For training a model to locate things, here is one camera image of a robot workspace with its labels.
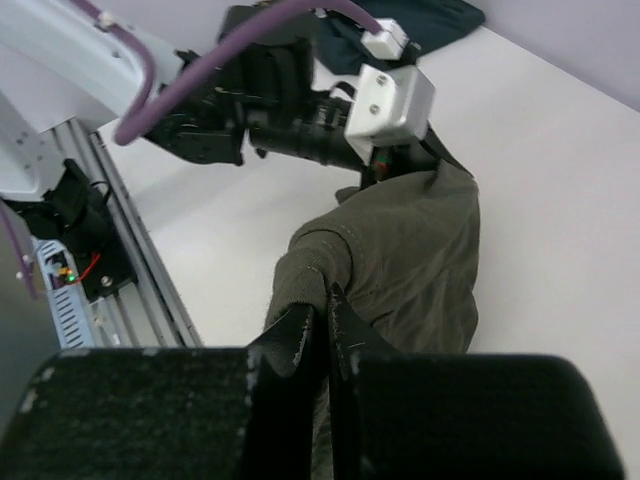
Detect white slotted cable duct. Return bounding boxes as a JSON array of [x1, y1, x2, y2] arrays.
[[32, 237, 96, 349]]

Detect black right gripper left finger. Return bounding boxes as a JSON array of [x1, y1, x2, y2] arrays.
[[1, 305, 316, 479]]

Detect aluminium mounting rail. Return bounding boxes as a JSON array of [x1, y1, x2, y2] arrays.
[[44, 118, 203, 348]]

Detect olive green shorts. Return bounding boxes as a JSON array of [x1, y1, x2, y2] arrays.
[[240, 161, 480, 479]]

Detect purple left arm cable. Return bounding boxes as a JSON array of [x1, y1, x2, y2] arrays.
[[69, 0, 384, 147]]

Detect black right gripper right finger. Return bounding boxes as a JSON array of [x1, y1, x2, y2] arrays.
[[327, 286, 625, 479]]

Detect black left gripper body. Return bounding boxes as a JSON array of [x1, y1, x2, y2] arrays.
[[144, 4, 441, 191]]

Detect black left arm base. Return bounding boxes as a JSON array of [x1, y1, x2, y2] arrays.
[[7, 158, 137, 302]]

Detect dark navy folded shorts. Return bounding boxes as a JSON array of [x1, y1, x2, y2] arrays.
[[315, 0, 486, 75]]

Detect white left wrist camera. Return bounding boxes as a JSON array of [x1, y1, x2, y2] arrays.
[[344, 65, 435, 162]]

